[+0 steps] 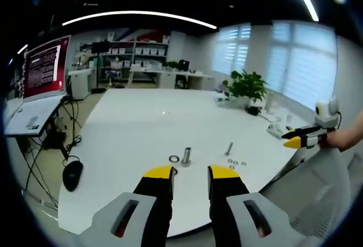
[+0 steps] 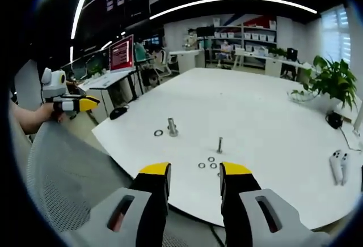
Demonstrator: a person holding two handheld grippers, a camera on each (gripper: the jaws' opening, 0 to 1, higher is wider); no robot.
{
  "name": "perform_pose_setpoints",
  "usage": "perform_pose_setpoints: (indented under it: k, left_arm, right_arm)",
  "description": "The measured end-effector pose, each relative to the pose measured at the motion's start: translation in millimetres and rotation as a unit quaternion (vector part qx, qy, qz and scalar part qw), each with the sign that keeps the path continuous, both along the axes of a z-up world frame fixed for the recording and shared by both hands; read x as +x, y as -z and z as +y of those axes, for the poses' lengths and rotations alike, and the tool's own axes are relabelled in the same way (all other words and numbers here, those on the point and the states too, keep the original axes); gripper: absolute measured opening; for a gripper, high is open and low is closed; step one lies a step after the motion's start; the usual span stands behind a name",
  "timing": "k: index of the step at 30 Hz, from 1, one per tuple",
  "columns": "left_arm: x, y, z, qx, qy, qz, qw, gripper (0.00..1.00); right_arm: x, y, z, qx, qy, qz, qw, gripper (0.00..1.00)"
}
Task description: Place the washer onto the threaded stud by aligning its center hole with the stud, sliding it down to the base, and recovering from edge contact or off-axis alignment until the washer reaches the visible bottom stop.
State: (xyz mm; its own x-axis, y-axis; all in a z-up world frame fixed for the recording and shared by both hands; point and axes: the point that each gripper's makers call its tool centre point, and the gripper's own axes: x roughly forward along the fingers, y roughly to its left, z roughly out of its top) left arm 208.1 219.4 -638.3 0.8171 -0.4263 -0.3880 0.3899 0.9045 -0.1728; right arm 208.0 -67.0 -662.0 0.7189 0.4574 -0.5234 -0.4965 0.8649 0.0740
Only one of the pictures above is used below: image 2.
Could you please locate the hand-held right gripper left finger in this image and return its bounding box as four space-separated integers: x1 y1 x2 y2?
61 161 172 247

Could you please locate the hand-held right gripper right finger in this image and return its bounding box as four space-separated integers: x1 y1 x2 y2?
219 161 331 247

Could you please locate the person's left hand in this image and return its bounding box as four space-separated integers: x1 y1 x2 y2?
42 103 65 124

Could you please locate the white side desk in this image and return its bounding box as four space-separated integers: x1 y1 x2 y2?
81 68 142 117

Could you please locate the black computer mouse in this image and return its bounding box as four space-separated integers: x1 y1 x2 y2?
109 107 129 121

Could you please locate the dark monitor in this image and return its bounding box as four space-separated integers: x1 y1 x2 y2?
72 57 110 79

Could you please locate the red screen monitor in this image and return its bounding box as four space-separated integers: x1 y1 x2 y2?
108 34 134 74

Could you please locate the thick metal bolt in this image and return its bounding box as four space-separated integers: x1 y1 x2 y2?
166 117 179 138

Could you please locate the grey mesh office chair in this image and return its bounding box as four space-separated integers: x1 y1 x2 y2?
26 121 134 233

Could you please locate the white office chair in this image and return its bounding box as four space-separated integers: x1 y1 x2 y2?
153 49 181 78

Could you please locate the white controller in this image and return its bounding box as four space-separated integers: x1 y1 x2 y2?
339 152 349 186
329 150 343 186

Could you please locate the black power adapter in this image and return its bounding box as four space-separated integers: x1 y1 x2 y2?
325 112 344 130

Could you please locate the green potted plant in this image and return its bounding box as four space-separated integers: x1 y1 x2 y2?
288 55 358 111

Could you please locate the white storage shelf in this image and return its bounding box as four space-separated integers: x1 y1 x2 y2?
211 17 278 66

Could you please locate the black cable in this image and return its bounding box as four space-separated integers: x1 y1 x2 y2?
339 127 363 152

